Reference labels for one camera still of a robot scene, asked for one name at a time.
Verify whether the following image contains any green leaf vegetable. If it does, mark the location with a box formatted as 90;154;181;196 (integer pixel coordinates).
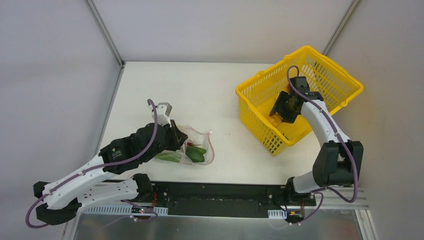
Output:
155;151;183;163

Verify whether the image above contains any clear pink-dotted zip bag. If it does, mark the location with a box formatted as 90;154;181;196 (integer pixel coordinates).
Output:
154;125;215;166

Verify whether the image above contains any dark green avocado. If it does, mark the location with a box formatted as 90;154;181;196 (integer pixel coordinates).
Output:
185;146;207;163

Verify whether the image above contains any orange bell pepper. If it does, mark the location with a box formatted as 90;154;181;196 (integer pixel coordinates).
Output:
267;114;282;128

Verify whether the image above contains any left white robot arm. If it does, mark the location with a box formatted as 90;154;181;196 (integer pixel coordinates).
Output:
33;121;188;226

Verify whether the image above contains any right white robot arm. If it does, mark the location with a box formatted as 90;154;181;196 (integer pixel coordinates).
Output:
269;76;364;205

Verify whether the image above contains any yellow plastic basket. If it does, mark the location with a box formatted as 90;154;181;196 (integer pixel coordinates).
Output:
235;45;364;156

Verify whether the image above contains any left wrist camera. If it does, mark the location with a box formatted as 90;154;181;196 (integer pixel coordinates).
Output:
155;102;172;126

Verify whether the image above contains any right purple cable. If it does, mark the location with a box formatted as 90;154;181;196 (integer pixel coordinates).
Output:
286;65;360;226

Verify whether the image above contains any purple cable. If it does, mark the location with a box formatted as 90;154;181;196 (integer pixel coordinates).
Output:
286;65;360;226
25;98;159;229

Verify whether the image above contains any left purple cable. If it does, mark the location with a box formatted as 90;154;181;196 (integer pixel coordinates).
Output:
25;98;159;229

